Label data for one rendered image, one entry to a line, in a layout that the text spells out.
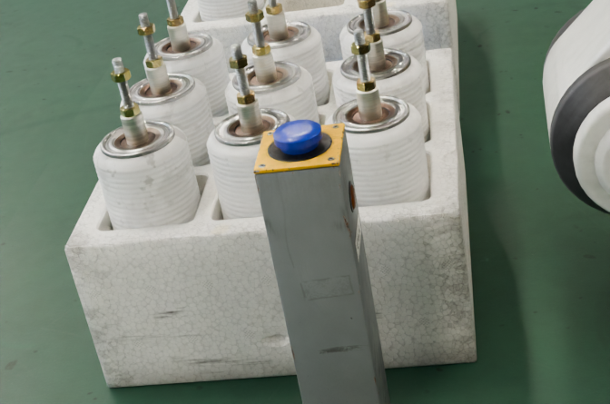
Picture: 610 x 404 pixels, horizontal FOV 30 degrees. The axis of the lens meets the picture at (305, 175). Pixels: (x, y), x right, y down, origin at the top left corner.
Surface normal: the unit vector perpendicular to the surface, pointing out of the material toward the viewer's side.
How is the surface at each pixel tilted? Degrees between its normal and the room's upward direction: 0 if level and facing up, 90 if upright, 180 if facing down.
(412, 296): 90
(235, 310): 90
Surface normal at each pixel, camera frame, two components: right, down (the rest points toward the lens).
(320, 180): -0.09, 0.49
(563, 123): -0.78, 0.19
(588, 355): -0.16, -0.87
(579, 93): -0.69, 0.00
